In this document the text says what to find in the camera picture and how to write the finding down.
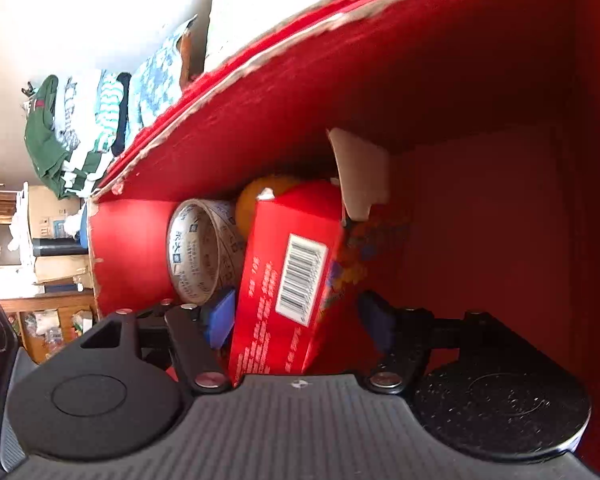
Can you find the dark hanging garment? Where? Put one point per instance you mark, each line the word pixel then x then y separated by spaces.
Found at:
pixel 122 110

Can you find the brown cardboard box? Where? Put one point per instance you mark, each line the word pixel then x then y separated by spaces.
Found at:
pixel 47 210
pixel 62 269

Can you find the wooden shelf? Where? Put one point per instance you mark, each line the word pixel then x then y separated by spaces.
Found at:
pixel 45 305

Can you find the large red cardboard box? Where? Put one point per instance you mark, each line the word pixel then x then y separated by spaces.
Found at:
pixel 480 110

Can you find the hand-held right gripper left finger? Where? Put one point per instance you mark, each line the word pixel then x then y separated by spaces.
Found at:
pixel 221 316

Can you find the white green striped garment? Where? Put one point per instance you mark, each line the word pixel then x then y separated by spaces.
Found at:
pixel 87 125

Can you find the small red barcode carton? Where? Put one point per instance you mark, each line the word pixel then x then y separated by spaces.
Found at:
pixel 275 260

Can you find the black cylinder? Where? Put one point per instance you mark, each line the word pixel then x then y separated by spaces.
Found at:
pixel 55 247

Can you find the blue white patterned garment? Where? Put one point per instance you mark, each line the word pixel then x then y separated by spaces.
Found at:
pixel 155 80

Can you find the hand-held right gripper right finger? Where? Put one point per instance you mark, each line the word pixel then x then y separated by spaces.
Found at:
pixel 377 322

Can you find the orange fruit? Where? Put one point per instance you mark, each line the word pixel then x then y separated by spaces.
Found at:
pixel 252 200

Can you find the beige packing tape roll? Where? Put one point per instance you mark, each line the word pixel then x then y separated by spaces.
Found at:
pixel 200 255

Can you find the green hanging garment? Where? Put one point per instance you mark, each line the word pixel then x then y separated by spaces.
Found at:
pixel 42 135

